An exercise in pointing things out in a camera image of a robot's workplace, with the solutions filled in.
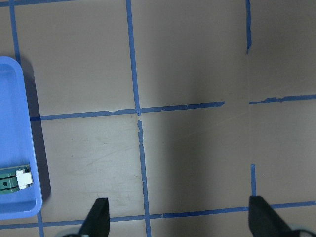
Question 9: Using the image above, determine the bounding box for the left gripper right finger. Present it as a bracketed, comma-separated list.
[248, 196, 316, 237]

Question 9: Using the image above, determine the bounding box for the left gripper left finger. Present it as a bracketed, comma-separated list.
[78, 198, 110, 237]

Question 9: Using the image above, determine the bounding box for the blue plastic tray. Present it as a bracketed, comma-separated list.
[0, 56, 42, 220]

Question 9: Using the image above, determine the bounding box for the green terminal block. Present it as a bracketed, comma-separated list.
[0, 165, 33, 195]

